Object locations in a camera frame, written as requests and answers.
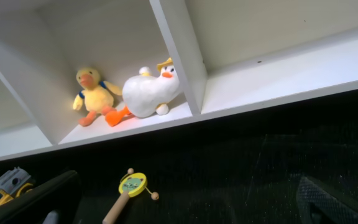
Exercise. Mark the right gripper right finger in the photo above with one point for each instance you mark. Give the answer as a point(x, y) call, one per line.
point(337, 208)

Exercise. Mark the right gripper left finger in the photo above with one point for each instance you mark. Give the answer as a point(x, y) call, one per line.
point(42, 202)

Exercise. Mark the yellow wooden rattle drum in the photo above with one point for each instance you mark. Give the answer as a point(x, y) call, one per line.
point(132, 185)

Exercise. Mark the grey and yellow toy truck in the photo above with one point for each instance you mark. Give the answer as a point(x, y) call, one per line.
point(8, 182)

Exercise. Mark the yellow plush duck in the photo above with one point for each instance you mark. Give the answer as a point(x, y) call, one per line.
point(96, 96)

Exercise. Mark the white shelf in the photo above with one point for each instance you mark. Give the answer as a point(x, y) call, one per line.
point(259, 93)

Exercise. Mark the white plush goose with hat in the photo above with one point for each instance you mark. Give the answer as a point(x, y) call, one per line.
point(145, 93)

